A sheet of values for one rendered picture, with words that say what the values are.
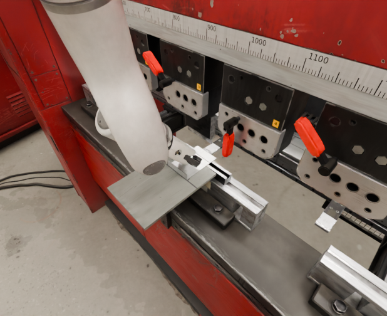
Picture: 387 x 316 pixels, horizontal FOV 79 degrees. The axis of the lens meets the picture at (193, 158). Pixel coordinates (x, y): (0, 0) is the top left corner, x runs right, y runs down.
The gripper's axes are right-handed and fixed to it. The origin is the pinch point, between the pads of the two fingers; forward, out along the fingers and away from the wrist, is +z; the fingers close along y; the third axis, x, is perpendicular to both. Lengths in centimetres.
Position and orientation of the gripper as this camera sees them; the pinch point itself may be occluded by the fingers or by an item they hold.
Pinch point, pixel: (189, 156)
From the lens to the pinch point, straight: 71.2
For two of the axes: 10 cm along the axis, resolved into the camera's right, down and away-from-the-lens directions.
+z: 4.6, 2.5, 8.5
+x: -5.5, 8.3, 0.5
